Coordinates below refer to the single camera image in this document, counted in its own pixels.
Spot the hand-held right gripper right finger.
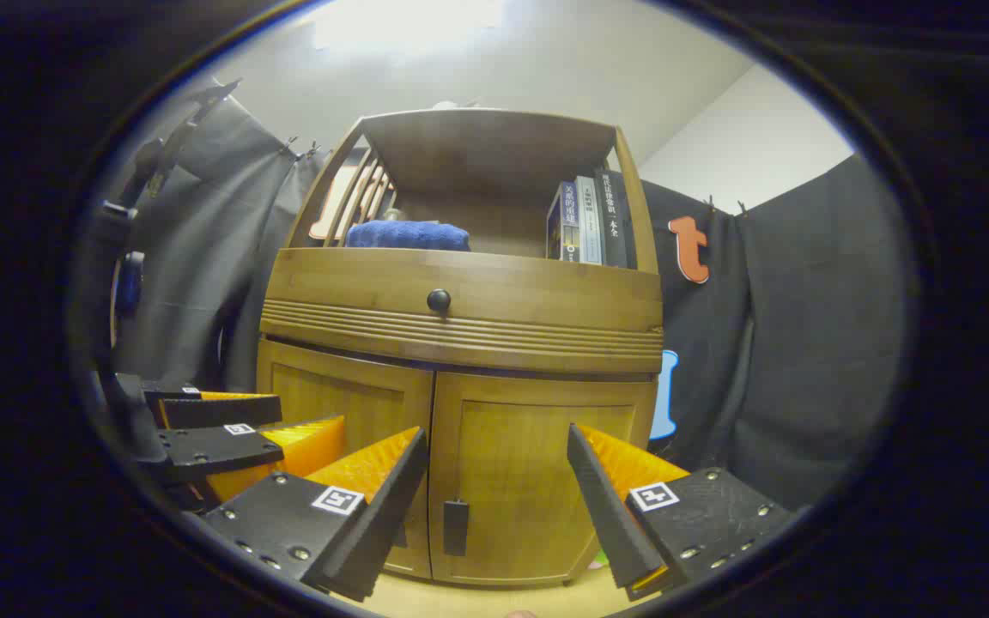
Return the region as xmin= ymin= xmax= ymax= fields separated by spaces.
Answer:
xmin=567 ymin=422 xmax=796 ymax=602

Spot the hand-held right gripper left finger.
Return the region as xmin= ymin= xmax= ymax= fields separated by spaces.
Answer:
xmin=203 ymin=427 xmax=429 ymax=603

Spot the wooden shoe cabinet door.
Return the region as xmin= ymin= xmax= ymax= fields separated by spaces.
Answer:
xmin=428 ymin=371 xmax=658 ymax=589
xmin=257 ymin=337 xmax=435 ymax=580

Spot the wooden double-door shoe cabinet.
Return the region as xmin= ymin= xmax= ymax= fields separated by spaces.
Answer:
xmin=256 ymin=107 xmax=665 ymax=589

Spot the wooden ribbed drawer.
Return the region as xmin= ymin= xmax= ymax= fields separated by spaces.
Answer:
xmin=260 ymin=247 xmax=665 ymax=374

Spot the folded blue towel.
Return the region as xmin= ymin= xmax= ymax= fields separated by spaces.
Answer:
xmin=344 ymin=220 xmax=471 ymax=252

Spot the dark blue cover book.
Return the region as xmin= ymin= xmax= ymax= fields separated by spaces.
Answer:
xmin=546 ymin=182 xmax=581 ymax=261

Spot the light grey spine book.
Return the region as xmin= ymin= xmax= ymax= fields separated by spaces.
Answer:
xmin=574 ymin=176 xmax=605 ymax=265

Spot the black spine book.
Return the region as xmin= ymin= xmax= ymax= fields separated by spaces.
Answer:
xmin=595 ymin=169 xmax=633 ymax=269

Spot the black door handle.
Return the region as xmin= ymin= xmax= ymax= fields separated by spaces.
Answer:
xmin=443 ymin=499 xmax=470 ymax=557

